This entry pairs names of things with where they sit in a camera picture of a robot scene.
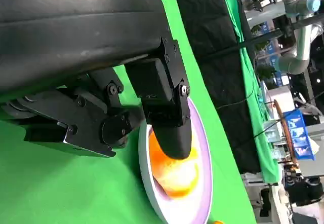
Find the blue storage bin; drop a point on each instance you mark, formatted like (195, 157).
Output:
(298, 132)

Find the brown curved wooden strip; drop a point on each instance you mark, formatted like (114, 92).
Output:
(278, 107)

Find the black backdrop cloth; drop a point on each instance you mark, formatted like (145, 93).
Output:
(215, 18)

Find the green hanging curtain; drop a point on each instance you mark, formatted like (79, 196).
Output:
(253, 94)

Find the lilac plate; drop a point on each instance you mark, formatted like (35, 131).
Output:
(205, 173)

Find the white box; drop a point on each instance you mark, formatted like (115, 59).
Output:
(281, 97)

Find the black pole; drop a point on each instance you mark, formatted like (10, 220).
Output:
(253, 42)

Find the orange white toy bread roll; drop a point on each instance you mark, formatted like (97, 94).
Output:
(177, 178)
(218, 222)

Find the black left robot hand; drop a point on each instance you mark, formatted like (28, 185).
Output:
(76, 26)

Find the green tablecloth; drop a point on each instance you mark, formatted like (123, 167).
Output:
(63, 188)

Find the black machine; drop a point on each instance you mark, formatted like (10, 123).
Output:
(306, 191)

